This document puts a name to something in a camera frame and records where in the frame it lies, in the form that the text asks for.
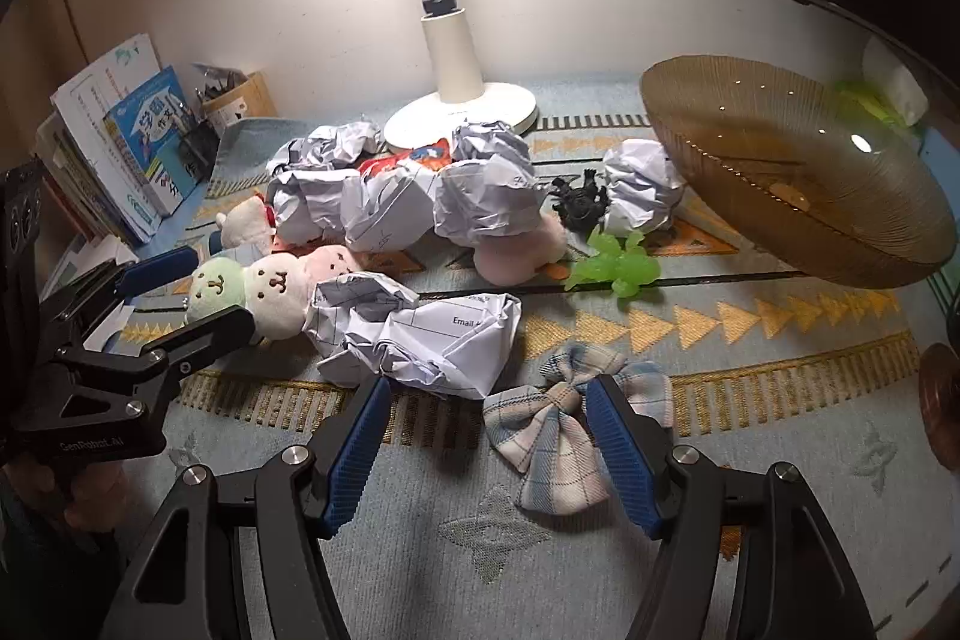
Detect plaid fabric bow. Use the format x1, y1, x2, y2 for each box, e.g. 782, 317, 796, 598
482, 342, 674, 512

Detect white paper ball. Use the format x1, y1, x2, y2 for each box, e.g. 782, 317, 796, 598
450, 119, 537, 169
433, 156, 552, 247
602, 139, 687, 236
266, 167, 353, 244
266, 121, 383, 176
341, 164, 443, 251

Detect copper round object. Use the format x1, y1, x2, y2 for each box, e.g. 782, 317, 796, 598
919, 344, 960, 461

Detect pastel three-ball plush toy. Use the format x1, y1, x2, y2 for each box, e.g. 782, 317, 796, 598
472, 212, 582, 285

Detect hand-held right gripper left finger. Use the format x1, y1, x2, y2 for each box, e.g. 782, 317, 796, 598
101, 374, 395, 640

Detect white desk lamp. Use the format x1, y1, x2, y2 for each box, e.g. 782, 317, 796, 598
382, 0, 539, 150

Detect red snack packet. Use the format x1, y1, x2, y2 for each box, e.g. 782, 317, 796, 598
358, 137, 455, 176

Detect blue workbook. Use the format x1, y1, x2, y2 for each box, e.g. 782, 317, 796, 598
103, 66, 207, 217

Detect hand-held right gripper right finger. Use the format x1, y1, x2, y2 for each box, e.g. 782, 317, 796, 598
585, 374, 878, 640

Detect small white red plush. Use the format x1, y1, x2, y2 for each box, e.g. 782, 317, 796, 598
210, 196, 278, 255

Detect black toy figure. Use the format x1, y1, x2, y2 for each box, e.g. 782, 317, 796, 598
551, 167, 610, 232

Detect stack of books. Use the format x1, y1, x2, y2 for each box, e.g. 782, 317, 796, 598
34, 115, 143, 247
51, 34, 162, 236

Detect amber ribbed glass bowl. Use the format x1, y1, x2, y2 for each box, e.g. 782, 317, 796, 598
639, 53, 957, 290

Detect black mesh pen holder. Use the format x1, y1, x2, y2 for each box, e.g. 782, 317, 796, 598
174, 119, 220, 184

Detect white paper sheets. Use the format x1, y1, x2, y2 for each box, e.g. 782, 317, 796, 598
41, 231, 143, 356

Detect large printed paper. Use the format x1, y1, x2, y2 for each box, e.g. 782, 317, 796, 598
304, 272, 522, 401

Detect wooden desk box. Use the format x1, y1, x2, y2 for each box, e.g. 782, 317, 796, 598
199, 70, 280, 139

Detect person's left hand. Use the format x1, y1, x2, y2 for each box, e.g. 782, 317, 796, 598
41, 456, 128, 528

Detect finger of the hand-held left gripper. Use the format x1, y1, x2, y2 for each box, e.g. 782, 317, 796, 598
52, 306, 260, 417
37, 250, 197, 348

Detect green translucent toy figure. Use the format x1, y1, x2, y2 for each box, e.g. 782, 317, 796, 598
564, 227, 665, 298

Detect tricolour dango plush with faces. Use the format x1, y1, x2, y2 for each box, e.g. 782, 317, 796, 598
184, 244, 368, 341

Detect blue patterned woven mat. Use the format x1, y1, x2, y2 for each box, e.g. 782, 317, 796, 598
112, 74, 953, 640

